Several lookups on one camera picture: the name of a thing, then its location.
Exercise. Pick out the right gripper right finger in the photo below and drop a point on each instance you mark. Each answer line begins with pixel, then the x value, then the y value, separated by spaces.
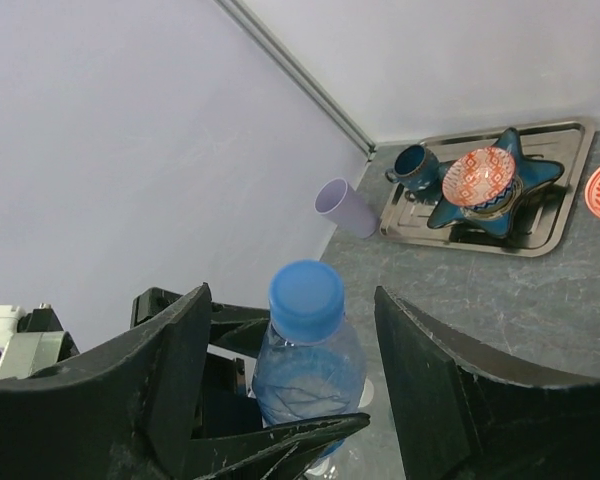
pixel 465 410

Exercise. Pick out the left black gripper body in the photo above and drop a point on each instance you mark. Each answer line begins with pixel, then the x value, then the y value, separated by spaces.
pixel 226 405

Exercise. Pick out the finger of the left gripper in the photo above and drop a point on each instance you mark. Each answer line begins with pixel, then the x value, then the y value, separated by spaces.
pixel 236 328
pixel 284 451

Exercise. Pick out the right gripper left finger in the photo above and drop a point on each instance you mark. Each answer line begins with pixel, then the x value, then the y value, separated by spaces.
pixel 122 410

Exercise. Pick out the blue bottle cap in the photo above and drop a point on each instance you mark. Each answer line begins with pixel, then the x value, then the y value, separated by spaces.
pixel 306 302

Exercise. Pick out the blue label water bottle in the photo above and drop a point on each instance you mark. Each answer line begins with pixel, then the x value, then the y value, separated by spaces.
pixel 295 382

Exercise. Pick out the lilac plastic cup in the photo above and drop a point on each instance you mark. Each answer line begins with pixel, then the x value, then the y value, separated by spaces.
pixel 341 204

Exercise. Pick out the metal tray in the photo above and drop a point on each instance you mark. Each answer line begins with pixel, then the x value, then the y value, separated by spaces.
pixel 530 225

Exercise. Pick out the blue star-shaped dish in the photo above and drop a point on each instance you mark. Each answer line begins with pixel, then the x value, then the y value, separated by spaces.
pixel 531 176

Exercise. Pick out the red patterned bowl on star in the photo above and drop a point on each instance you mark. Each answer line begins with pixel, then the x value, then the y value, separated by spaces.
pixel 481 179

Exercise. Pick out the dark blue mug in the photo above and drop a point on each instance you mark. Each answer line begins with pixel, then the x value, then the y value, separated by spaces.
pixel 415 168

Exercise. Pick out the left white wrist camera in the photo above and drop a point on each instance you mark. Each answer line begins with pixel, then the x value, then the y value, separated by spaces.
pixel 32 341

